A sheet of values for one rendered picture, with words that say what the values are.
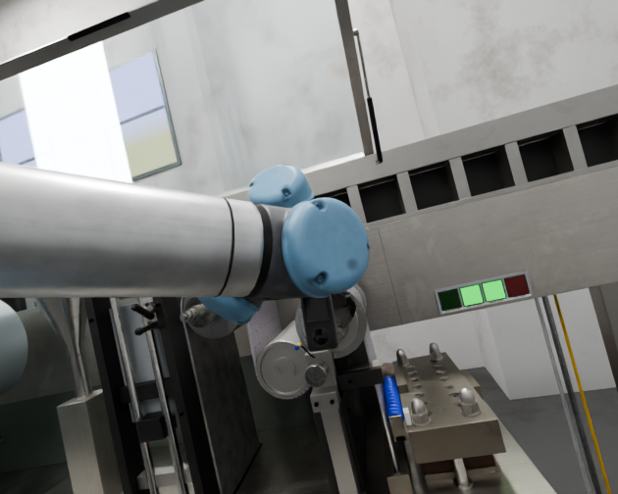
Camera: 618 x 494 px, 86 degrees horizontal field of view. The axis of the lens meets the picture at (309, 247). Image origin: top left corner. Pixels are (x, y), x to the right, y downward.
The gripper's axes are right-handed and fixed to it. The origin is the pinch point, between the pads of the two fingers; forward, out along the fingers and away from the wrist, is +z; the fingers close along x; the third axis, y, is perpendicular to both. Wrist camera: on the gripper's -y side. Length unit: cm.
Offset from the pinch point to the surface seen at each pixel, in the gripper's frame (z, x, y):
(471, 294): 31.1, -34.1, 19.0
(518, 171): 12, -55, 43
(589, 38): 78, -199, 230
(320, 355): 3.4, 4.8, -3.1
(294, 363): 7.4, 11.3, -1.9
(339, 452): 14.4, 5.2, -17.8
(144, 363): -5.6, 37.7, -2.2
